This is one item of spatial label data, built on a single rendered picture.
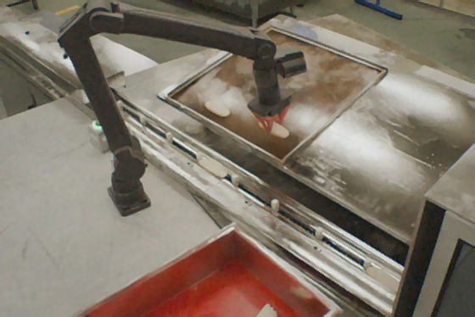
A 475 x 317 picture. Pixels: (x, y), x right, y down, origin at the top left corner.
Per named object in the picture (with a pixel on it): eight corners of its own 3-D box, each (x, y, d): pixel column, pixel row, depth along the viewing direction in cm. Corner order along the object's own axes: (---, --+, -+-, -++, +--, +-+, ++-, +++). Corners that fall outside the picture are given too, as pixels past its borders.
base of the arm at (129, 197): (107, 191, 135) (123, 218, 126) (101, 169, 130) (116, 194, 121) (135, 180, 138) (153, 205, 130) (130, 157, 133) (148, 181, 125)
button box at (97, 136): (92, 152, 155) (85, 124, 149) (112, 141, 160) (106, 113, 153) (105, 164, 151) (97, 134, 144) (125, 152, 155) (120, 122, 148)
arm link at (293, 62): (246, 33, 119) (257, 47, 112) (291, 22, 120) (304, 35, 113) (254, 75, 126) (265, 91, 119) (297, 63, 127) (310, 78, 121)
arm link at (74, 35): (48, 13, 103) (45, 29, 95) (106, -9, 103) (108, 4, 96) (118, 163, 131) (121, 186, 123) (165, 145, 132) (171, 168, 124)
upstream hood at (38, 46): (-24, 28, 241) (-30, 13, 236) (8, 17, 250) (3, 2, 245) (84, 108, 166) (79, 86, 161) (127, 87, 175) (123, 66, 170)
